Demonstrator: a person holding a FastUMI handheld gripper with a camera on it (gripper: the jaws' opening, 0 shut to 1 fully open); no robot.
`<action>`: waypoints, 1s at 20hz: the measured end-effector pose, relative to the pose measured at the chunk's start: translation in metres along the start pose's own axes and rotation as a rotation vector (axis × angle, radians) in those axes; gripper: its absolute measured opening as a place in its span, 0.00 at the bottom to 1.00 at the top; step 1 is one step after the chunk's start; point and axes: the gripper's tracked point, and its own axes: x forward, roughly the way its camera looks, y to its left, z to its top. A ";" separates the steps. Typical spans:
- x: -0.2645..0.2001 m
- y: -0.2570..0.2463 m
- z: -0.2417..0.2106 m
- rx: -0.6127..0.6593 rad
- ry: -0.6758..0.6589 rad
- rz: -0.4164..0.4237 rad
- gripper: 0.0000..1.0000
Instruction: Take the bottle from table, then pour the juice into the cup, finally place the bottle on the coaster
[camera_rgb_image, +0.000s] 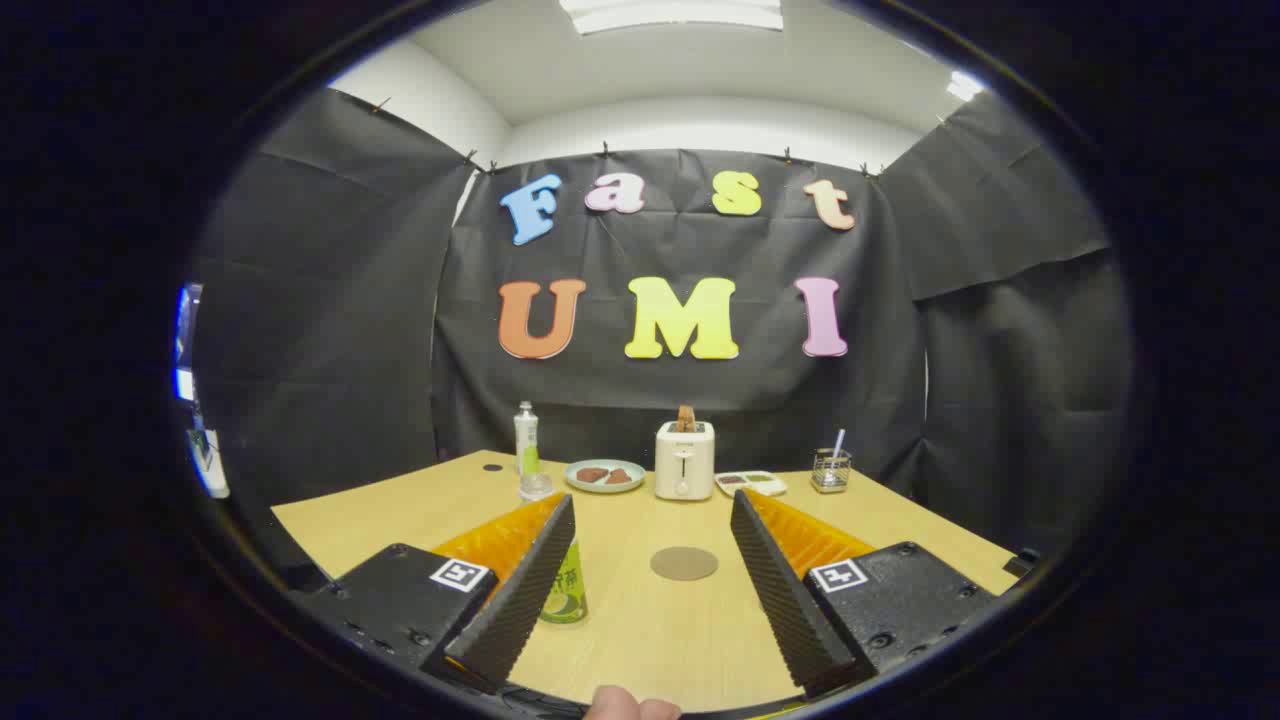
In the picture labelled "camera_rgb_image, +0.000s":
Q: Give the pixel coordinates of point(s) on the small black block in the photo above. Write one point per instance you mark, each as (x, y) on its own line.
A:
(1021, 563)

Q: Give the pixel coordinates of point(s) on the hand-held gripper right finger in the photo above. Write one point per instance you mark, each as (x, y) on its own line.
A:
(785, 600)

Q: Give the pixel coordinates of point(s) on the brown toast slice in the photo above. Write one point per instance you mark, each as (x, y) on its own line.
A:
(686, 418)

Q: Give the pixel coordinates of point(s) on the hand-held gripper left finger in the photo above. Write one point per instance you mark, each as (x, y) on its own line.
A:
(525, 600)

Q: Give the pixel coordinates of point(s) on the white toaster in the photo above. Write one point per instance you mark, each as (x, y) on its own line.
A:
(684, 465)

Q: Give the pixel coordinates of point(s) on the wooden table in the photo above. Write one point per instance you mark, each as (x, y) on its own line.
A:
(640, 640)

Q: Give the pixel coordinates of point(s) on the round brown coaster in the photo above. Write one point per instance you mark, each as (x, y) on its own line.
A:
(684, 564)

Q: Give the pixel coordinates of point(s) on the green label juice bottle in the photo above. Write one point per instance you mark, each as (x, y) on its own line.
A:
(566, 600)

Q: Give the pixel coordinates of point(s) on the white divided dish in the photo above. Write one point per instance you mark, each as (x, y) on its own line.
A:
(750, 485)

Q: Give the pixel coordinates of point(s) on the pale green plate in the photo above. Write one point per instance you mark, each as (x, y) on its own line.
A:
(604, 487)

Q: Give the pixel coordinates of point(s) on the small white green bottle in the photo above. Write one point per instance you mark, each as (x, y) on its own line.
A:
(526, 440)

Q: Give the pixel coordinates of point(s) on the brown bread piece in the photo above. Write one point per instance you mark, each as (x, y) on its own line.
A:
(620, 477)
(592, 474)

